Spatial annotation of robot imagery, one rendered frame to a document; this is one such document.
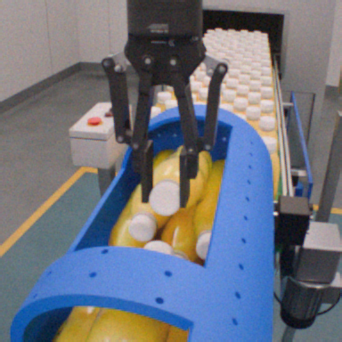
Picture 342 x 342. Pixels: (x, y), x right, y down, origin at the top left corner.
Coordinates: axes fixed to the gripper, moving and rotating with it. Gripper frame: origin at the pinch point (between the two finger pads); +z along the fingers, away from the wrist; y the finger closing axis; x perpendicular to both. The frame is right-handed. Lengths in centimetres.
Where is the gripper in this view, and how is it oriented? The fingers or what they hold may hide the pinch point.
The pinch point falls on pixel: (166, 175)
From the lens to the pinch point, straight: 46.2
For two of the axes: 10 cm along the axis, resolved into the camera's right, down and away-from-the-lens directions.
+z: 0.0, 8.8, 4.7
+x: 2.1, -4.6, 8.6
